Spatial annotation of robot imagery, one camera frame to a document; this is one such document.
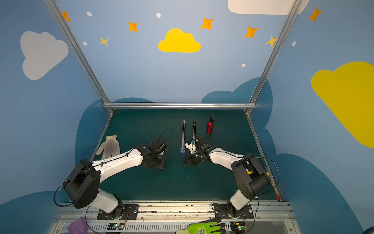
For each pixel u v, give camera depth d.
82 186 0.43
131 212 0.75
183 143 1.00
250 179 0.46
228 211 0.73
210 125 1.01
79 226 0.69
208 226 0.70
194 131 1.07
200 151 0.80
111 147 0.98
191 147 0.82
